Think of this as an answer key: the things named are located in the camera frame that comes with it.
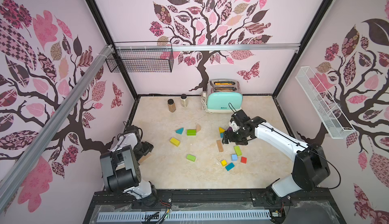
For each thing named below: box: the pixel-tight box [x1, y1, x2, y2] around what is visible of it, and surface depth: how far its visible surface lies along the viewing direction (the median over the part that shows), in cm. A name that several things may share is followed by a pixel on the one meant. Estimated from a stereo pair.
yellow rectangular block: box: [169, 136, 180, 147], surface depth 96 cm
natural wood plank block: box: [216, 139, 224, 153], surface depth 93 cm
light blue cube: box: [231, 154, 239, 162], surface depth 88 cm
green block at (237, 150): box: [233, 145, 243, 157], surface depth 92 cm
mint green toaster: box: [206, 91, 244, 110], surface depth 102 cm
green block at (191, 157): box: [186, 154, 197, 163], surface depth 89 cm
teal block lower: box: [225, 162, 236, 172], surface depth 87 cm
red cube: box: [240, 156, 248, 164], surface depth 89 cm
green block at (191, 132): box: [186, 129, 198, 137], surface depth 100 cm
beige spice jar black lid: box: [180, 93, 188, 108], surface depth 111 cm
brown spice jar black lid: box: [167, 98, 177, 113], surface depth 107 cm
